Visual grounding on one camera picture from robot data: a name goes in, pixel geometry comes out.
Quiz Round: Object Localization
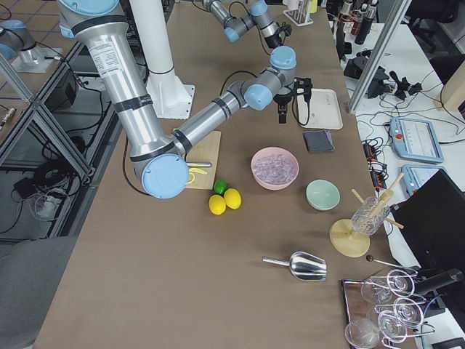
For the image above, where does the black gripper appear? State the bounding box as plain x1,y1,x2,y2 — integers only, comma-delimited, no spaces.
265,31,283,48
273,91,293,124

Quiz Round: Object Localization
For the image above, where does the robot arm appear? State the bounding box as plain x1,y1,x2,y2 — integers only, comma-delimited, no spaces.
202,0,292,49
58,1,296,198

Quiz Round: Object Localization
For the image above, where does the pile of clear ice cubes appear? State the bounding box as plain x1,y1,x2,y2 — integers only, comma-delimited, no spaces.
252,153,297,185

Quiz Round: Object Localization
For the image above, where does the steel ice scoop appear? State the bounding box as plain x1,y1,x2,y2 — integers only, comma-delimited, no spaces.
262,251,328,281

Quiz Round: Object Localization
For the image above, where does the cream rabbit tray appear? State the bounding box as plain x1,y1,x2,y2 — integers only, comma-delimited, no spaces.
297,88,343,130

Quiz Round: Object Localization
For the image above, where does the dark grey cloth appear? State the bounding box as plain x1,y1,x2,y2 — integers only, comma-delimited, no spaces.
303,130,334,152

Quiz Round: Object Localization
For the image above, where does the pink bowl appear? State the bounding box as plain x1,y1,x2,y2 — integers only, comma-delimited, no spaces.
251,147,299,190

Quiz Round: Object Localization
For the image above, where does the black plastic gripper part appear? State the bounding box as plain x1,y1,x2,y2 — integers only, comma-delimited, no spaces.
344,50,391,99

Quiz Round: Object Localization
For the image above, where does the wooden cutting board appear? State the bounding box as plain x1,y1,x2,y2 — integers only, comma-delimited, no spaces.
186,131,221,190

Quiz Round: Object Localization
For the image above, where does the mint green bowl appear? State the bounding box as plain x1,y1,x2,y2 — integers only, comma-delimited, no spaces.
306,180,340,211

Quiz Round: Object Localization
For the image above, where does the green lime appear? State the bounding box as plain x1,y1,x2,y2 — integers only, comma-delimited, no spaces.
214,180,228,196

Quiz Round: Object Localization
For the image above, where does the yellow lemon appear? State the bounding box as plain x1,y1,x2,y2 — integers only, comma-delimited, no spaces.
223,188,242,209
209,194,226,215

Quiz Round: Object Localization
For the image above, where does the lemon slice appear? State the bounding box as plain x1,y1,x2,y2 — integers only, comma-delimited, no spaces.
187,173,195,185

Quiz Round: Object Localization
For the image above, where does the blue teach pendant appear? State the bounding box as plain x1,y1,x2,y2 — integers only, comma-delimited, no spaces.
389,117,444,164
400,164,446,196

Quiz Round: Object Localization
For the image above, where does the clear glass mug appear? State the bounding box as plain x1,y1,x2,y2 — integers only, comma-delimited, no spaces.
351,196,389,236

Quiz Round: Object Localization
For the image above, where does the wine glass rack tray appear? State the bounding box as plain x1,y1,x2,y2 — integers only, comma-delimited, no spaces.
341,268,435,348

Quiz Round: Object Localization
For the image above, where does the white wire cup rack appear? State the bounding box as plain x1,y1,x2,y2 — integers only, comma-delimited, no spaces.
283,0,313,27

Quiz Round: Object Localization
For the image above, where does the steel handled knife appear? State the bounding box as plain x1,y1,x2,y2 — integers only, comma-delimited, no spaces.
187,161,212,168

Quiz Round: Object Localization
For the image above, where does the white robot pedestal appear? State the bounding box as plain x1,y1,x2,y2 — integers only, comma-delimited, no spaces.
130,0,195,119

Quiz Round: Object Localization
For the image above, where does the aluminium frame post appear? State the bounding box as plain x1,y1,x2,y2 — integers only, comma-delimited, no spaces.
347,0,411,115

